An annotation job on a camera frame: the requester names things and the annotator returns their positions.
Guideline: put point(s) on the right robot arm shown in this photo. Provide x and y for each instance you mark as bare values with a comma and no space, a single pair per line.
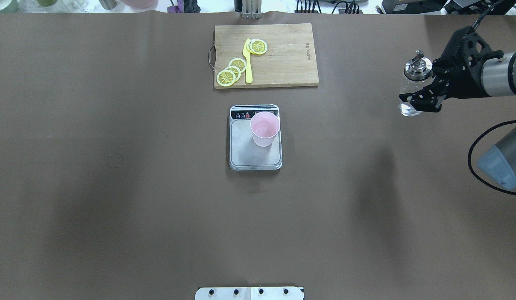
499,161

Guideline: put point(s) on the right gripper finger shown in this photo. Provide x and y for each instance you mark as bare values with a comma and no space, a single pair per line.
428,98
441,66

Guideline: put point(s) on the silver kitchen scale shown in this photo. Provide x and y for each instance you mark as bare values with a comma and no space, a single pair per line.
244,154

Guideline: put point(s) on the white mounting plate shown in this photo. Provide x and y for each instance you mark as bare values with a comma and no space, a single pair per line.
251,293

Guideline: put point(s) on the wooden cutting board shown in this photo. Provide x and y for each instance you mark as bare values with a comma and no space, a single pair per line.
290,60

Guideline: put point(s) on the pink plastic cup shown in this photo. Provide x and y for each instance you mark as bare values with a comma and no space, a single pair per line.
264,126

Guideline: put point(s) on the aluminium frame post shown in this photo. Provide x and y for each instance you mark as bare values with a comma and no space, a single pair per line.
251,9

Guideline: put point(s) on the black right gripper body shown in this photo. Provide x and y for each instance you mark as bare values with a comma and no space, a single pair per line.
467,84

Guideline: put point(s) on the lemon slice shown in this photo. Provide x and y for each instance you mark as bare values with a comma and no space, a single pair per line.
236,71
257,46
226,78
238,62

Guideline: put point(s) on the glass sauce bottle metal spout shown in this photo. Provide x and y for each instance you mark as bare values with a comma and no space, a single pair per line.
416,74

